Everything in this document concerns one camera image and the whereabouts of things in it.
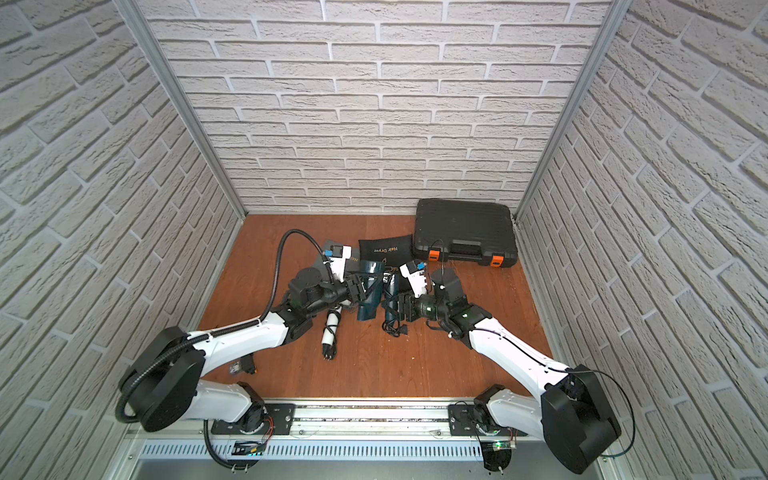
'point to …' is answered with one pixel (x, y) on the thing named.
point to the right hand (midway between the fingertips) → (392, 301)
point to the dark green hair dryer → (381, 297)
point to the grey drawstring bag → (321, 259)
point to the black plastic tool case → (447, 229)
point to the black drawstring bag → (393, 251)
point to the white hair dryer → (330, 332)
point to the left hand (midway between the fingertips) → (383, 274)
